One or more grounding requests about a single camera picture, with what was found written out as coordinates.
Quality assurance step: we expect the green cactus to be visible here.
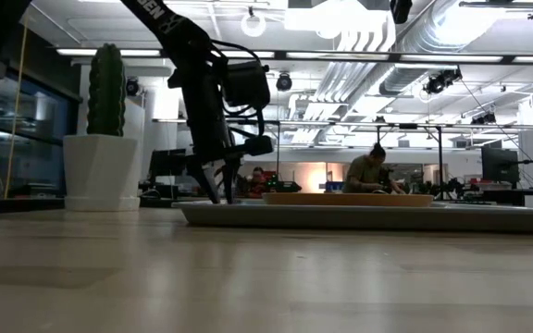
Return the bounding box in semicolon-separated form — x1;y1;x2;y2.
86;43;128;138

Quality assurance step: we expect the white plant pot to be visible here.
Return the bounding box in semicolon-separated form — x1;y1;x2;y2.
62;134;142;213

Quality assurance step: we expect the dark glass cabinet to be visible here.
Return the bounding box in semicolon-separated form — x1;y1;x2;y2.
0;27;83;201

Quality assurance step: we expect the black computer monitor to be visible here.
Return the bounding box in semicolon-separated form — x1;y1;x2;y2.
481;146;520;184
149;148;188;179

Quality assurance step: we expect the orange plate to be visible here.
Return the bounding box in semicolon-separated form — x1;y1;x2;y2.
261;191;435;208

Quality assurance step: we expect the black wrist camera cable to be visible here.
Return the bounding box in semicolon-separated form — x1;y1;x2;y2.
209;39;268;140

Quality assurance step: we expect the black spotlight cluster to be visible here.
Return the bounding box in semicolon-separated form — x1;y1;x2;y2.
422;68;464;96

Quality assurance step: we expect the white ring lamp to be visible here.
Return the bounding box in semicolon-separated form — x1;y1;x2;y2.
241;11;267;39

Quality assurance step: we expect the overhead light bar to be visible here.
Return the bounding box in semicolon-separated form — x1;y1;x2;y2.
56;47;533;66

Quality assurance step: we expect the person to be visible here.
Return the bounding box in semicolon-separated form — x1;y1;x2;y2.
342;142;406;194
246;166;270;199

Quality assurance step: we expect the grey plastic tray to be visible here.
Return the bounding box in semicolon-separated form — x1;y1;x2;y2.
172;199;533;233

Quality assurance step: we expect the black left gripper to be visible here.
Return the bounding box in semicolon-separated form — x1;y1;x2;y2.
180;64;275;205

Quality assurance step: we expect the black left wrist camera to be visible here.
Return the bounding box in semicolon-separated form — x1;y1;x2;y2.
222;59;272;111

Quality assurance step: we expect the black background robot equipment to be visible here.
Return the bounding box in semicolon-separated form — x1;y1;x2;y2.
266;171;303;194

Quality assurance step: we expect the yellow extension cable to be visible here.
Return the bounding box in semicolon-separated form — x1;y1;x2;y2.
0;18;30;200

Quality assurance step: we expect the black background workstation frame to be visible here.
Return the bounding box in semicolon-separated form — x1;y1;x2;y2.
266;118;444;201

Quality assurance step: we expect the silver ventilation duct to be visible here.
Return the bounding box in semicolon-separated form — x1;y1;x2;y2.
379;0;480;97

